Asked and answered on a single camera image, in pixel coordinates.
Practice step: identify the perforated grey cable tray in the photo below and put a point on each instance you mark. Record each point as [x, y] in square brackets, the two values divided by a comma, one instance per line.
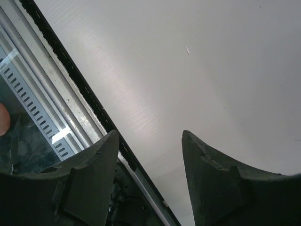
[33, 106]

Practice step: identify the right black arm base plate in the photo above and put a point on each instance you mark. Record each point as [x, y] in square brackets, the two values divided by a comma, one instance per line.
[135, 201]

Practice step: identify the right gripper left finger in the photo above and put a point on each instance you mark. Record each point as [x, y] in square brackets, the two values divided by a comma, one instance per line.
[74, 192]

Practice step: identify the aluminium frame rail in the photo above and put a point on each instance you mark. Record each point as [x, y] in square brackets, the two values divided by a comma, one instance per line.
[58, 85]

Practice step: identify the pink bowl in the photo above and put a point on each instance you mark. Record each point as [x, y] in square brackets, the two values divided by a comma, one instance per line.
[5, 120]

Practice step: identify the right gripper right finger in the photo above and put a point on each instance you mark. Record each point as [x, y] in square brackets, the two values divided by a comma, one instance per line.
[226, 192]

